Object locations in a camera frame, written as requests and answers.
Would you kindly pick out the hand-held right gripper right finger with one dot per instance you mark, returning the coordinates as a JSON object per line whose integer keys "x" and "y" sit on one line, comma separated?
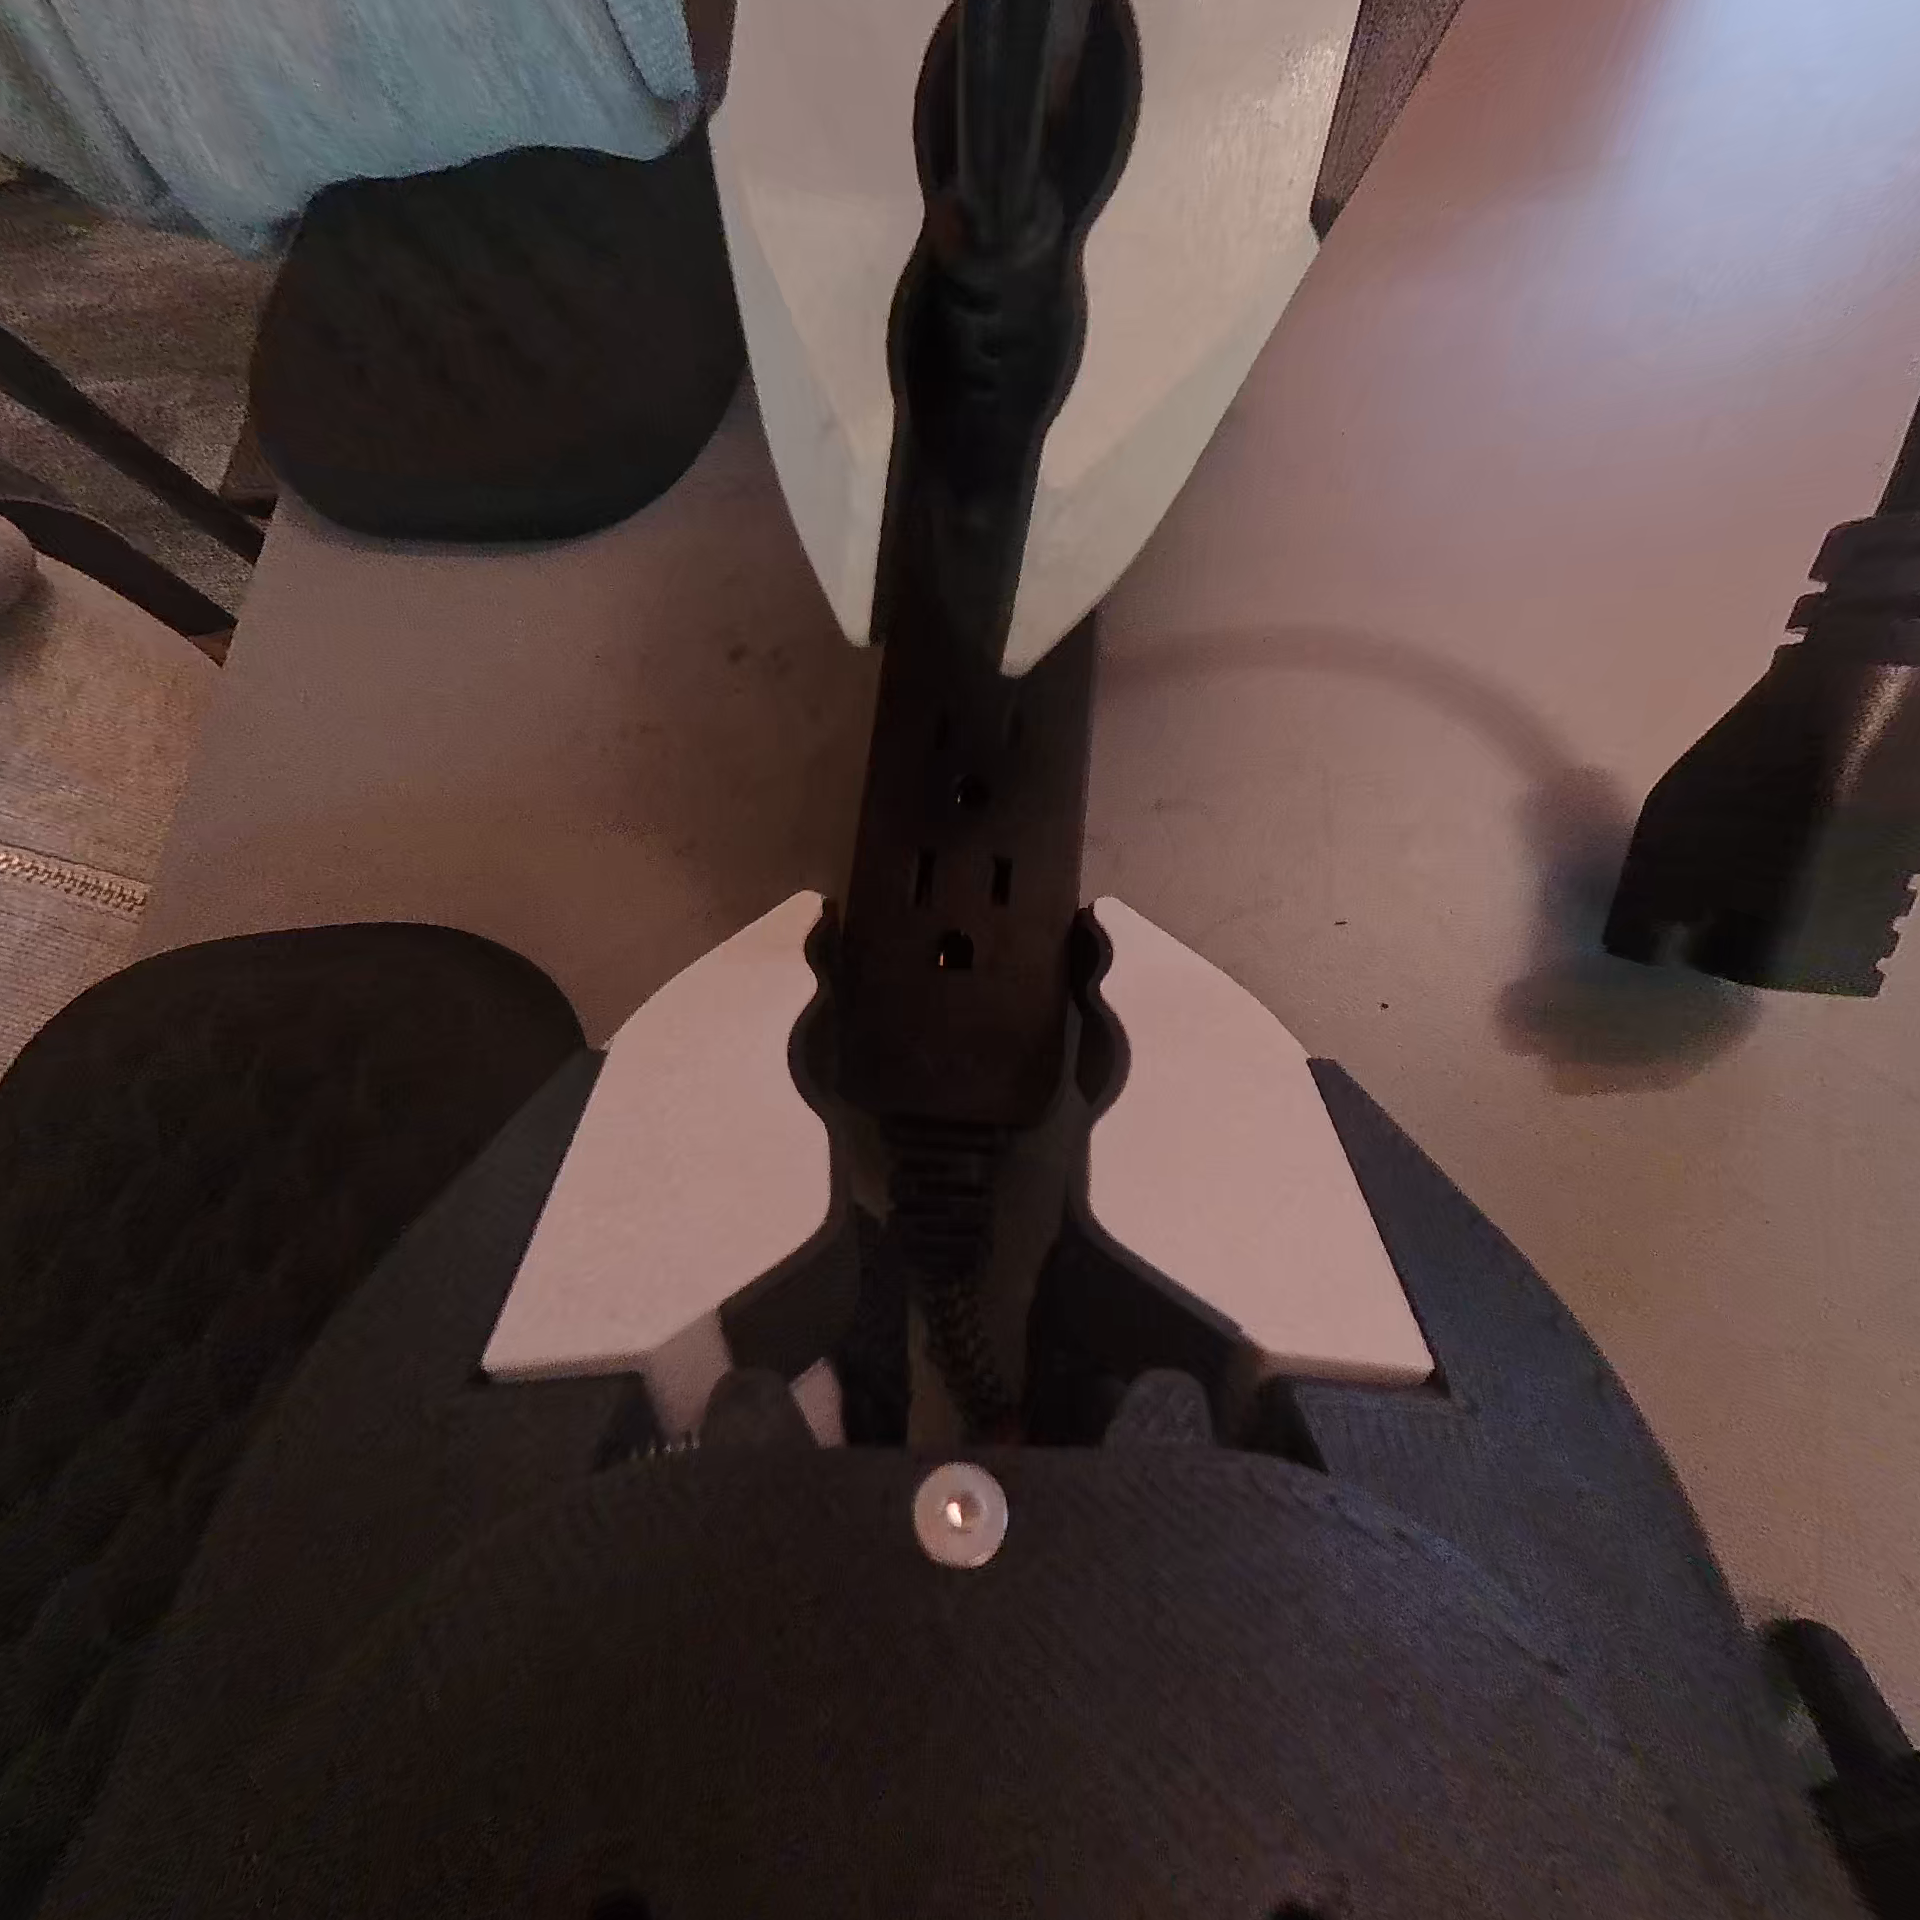
{"x": 1244, "y": 1200}

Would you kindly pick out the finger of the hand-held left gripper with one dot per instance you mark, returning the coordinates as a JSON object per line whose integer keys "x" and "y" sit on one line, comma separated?
{"x": 810, "y": 300}
{"x": 1202, "y": 271}

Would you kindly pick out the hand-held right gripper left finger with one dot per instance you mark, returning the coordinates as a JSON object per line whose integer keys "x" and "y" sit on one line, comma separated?
{"x": 661, "y": 1200}

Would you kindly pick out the person's left forearm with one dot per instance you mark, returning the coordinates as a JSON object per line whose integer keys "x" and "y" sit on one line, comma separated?
{"x": 301, "y": 105}

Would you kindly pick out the black chair frame bar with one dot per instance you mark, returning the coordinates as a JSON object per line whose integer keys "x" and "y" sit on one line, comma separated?
{"x": 107, "y": 451}

